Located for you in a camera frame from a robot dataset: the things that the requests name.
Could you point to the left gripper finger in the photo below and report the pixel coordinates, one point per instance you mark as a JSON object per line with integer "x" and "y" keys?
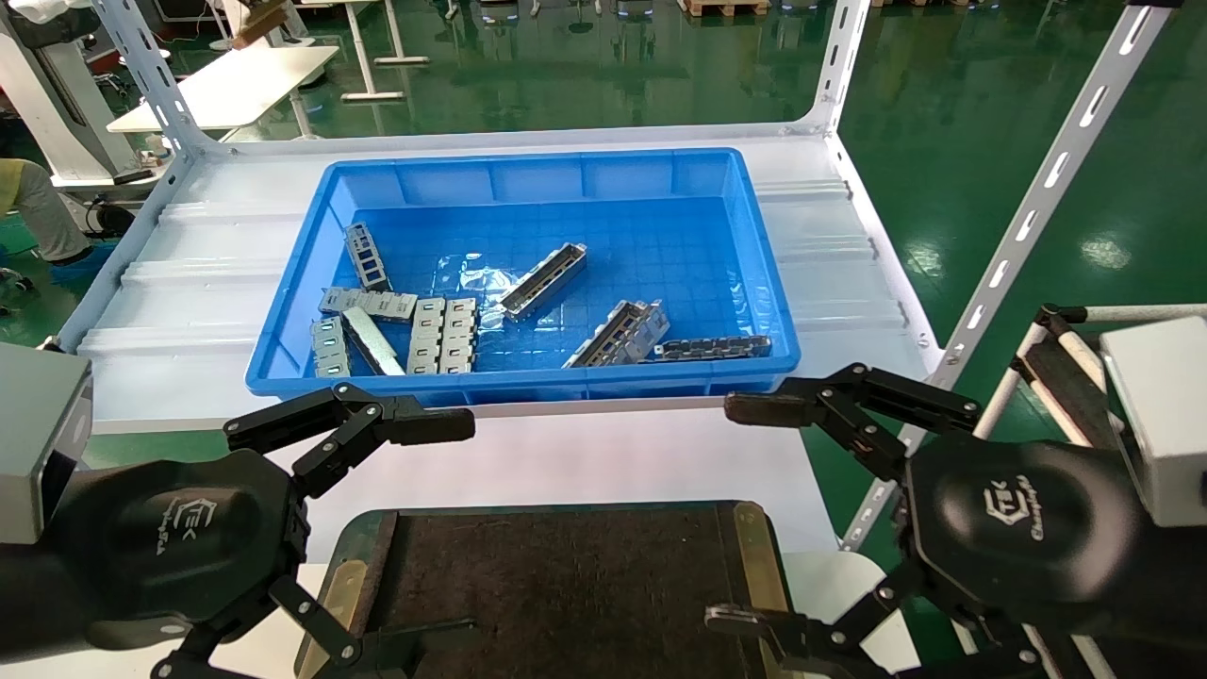
{"x": 415, "y": 424}
{"x": 396, "y": 655}

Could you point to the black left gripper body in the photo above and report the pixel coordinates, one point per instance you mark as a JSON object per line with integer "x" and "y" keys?
{"x": 160, "y": 538}

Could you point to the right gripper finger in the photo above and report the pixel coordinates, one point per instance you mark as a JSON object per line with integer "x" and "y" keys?
{"x": 773, "y": 407}
{"x": 811, "y": 651}

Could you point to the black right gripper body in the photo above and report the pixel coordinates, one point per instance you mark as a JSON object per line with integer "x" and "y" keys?
{"x": 1018, "y": 528}

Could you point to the black container tray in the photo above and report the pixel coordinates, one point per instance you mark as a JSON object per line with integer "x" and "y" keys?
{"x": 566, "y": 594}

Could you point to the dark metal connector cage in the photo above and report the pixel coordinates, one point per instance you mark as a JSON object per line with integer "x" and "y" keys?
{"x": 712, "y": 348}

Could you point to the clear plastic film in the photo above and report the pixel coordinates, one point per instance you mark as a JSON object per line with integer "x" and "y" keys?
{"x": 481, "y": 283}

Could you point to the blue plastic bin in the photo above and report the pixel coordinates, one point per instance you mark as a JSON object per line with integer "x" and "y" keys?
{"x": 660, "y": 236}

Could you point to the white metal shelf rack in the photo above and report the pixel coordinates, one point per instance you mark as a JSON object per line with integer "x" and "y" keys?
{"x": 189, "y": 311}

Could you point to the black chair caster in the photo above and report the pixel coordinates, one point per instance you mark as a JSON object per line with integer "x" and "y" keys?
{"x": 14, "y": 283}

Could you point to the person in grey trousers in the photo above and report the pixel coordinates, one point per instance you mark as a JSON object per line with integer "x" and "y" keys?
{"x": 42, "y": 212}

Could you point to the white desk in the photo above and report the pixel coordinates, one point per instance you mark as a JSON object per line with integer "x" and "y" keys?
{"x": 236, "y": 85}

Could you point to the wooden pallet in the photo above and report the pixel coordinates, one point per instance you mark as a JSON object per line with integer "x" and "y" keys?
{"x": 721, "y": 8}

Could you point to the open cardboard box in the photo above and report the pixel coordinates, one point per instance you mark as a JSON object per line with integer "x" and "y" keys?
{"x": 259, "y": 24}

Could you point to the white machine column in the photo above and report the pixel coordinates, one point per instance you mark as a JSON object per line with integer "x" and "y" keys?
{"x": 57, "y": 104}

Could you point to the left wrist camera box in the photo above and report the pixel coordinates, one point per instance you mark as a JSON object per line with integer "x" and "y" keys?
{"x": 38, "y": 443}

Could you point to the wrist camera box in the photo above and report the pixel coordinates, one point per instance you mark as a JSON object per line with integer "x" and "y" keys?
{"x": 1165, "y": 415}
{"x": 38, "y": 443}

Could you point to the white pipe frame cart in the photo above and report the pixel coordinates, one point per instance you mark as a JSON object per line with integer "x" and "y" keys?
{"x": 1061, "y": 377}

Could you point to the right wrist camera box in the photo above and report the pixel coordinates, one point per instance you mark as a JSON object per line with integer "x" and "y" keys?
{"x": 1165, "y": 415}

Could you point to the white desk leg frame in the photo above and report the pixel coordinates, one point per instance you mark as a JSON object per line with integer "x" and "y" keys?
{"x": 372, "y": 95}

